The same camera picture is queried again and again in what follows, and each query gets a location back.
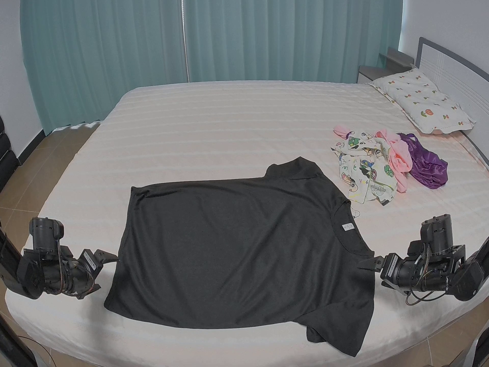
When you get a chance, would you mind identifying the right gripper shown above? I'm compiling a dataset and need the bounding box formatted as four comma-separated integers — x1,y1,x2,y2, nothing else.
355,253,425,295

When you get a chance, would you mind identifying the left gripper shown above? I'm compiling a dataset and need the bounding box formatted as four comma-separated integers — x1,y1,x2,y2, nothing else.
62,248,119,301

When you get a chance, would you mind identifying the black T-shirt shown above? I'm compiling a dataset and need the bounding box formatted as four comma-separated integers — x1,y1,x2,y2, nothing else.
104,157,377,358

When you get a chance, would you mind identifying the bed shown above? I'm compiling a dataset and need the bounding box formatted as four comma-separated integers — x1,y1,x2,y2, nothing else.
4,37,489,367

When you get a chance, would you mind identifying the white printed pyjama garment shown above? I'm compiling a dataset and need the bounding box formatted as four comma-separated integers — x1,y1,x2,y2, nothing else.
332,128,400,207

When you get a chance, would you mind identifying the purple satin garment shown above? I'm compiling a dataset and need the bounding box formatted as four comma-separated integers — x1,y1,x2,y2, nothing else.
397,132,449,190

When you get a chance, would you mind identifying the pink garment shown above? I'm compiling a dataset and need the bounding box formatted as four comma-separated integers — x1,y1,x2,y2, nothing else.
334,125,415,193

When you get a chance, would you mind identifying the white printed pillow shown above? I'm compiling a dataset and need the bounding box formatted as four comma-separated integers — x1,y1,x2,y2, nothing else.
369,67,477,135

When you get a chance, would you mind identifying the grey white bedside table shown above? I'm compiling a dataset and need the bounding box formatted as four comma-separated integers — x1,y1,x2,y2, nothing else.
358,46,416,85

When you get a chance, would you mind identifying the blue-green curtain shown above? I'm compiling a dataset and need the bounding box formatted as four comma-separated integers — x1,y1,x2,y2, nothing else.
19,0,189,137
183,0,405,85

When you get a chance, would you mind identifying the black cable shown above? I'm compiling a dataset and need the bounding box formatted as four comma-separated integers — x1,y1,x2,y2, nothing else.
405,289,444,306
17,335,52,367

